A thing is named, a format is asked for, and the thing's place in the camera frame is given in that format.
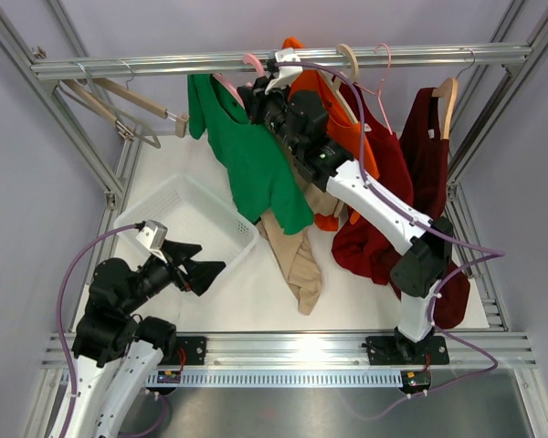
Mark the thin pink wire hanger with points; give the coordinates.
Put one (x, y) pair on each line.
(381, 84)

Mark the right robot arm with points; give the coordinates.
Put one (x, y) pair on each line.
(300, 121)

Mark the beige round hook hanger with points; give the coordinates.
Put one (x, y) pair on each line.
(352, 74)

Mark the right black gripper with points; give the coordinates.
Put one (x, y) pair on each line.
(257, 98)

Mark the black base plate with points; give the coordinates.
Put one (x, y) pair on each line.
(190, 349)
(391, 350)

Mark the dark maroon t shirt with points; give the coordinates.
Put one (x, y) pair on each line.
(426, 156)

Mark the red t shirt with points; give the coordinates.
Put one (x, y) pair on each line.
(359, 247)

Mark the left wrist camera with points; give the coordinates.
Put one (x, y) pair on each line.
(151, 235)

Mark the wooden hanger with metal hook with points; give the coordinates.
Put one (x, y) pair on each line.
(447, 93)

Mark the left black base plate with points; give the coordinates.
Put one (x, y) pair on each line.
(190, 349)

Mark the white plastic basket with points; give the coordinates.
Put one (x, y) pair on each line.
(194, 215)

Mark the empty wooden hanger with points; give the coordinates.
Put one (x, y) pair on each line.
(160, 111)
(126, 125)

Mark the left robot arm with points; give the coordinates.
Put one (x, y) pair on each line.
(113, 353)

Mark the green t shirt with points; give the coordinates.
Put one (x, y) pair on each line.
(259, 174)

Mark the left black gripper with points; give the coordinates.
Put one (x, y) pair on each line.
(200, 273)

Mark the pink plastic hanger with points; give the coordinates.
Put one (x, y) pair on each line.
(255, 70)

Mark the white slotted cable duct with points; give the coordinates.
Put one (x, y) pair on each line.
(277, 379)

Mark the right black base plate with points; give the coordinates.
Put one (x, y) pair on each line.
(391, 350)

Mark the beige t shirt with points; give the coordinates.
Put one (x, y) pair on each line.
(293, 253)

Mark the orange t shirt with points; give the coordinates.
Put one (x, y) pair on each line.
(340, 127)

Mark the aluminium hanging rail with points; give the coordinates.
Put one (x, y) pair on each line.
(367, 57)

